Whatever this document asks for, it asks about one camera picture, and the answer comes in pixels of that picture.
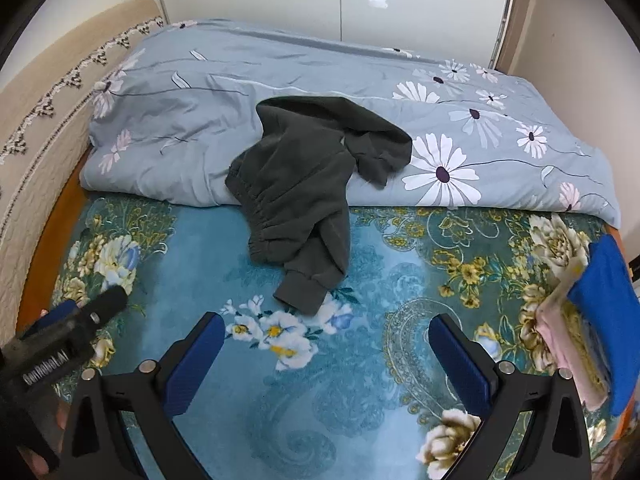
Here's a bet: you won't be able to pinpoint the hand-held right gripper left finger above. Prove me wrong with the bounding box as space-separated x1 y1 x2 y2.
57 311 226 480

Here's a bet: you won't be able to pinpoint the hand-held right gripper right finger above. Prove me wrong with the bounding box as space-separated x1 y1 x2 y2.
428 313 593 480

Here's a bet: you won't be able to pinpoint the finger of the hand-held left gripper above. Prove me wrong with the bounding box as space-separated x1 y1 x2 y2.
22 303 78 340
74 285 129 334

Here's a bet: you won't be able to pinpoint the dark grey pants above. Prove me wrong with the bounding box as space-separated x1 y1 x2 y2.
225 96 413 316

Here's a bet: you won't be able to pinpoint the pink folded garment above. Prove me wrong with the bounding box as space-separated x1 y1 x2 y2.
535 305 608 408

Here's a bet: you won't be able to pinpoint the teal floral blanket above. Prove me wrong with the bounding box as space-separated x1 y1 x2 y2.
50 195 621 480

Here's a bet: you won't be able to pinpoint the beige quilted headboard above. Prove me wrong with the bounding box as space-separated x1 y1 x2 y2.
0 0 166 346

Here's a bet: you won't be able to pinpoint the blue folded garment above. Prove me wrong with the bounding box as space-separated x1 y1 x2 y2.
565 234 640 417

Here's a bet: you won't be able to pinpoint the light blue daisy duvet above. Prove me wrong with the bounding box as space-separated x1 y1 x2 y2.
80 20 623 228

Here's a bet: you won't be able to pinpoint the white wardrobe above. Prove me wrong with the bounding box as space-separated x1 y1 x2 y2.
160 0 516 68

